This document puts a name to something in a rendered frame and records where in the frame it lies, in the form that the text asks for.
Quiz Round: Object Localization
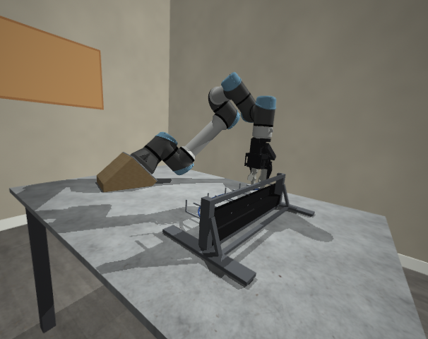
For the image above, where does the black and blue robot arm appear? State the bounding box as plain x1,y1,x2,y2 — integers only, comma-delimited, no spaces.
130,72,276,175

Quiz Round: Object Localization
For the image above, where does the dark grey free-standing rack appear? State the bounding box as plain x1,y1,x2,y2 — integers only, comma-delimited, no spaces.
165,173,315,286

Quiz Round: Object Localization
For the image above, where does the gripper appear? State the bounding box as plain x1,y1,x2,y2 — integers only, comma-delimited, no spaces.
244,137,272,184

